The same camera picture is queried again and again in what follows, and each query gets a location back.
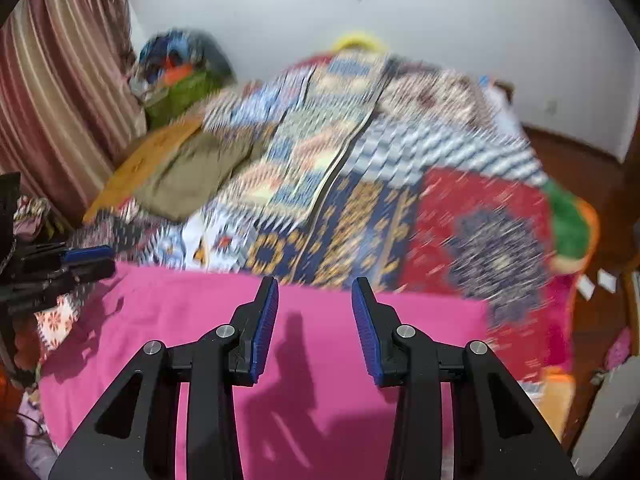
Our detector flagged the striped brown curtain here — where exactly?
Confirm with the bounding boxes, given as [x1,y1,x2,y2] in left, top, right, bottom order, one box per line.
[0,0,147,223]

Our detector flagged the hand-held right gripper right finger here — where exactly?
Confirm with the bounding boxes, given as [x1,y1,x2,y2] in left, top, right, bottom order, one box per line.
[351,276,579,480]

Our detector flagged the yellow curved headboard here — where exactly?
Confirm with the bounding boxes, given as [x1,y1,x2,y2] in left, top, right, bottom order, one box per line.
[332,32,389,54]

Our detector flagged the floral cloth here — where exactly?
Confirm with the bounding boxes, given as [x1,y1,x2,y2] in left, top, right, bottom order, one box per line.
[13,196,57,242]

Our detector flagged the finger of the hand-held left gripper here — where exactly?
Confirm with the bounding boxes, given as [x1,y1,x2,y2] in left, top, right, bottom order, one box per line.
[15,242,114,267]
[0,259,117,307]

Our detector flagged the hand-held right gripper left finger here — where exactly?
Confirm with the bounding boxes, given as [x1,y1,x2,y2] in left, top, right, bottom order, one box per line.
[47,276,280,480]

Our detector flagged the pink pants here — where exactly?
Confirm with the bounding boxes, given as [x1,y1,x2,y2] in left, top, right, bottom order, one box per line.
[37,259,502,480]

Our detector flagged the olive green pants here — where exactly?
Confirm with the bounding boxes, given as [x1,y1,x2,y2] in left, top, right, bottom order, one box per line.
[139,131,263,222]

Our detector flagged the small pink object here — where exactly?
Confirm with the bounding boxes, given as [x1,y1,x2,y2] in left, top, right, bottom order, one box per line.
[604,327,632,372]

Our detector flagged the white appliance with stickers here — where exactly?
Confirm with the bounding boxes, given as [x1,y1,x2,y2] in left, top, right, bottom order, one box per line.
[569,354,640,477]

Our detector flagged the green patterned bag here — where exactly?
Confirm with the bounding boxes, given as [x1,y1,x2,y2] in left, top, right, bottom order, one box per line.
[142,67,227,129]

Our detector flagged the white paper card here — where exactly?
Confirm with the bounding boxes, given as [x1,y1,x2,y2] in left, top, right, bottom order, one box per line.
[574,269,622,302]

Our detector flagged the pile of clothes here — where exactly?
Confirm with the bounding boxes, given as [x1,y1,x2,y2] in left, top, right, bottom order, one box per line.
[129,29,237,92]

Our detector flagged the wooden lap table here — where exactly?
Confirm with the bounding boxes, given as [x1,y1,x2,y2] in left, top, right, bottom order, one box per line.
[81,119,207,224]

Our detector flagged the colourful patchwork blanket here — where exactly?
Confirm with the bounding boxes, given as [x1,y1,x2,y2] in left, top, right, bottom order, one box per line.
[30,50,601,391]

